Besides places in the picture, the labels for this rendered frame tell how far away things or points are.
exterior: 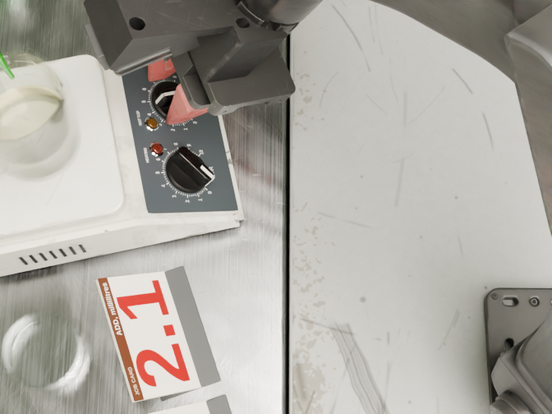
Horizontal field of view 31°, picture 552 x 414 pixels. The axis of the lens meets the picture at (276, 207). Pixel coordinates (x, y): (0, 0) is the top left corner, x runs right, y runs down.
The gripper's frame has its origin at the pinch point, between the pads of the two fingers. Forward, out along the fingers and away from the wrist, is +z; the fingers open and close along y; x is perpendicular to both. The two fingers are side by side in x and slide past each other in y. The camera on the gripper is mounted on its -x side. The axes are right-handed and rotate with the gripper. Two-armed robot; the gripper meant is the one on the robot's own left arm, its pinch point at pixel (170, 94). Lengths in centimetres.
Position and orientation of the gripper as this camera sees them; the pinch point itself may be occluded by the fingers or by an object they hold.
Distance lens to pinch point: 73.2
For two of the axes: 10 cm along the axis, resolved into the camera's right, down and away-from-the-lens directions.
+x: 7.7, -2.1, 6.0
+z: -5.0, 3.7, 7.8
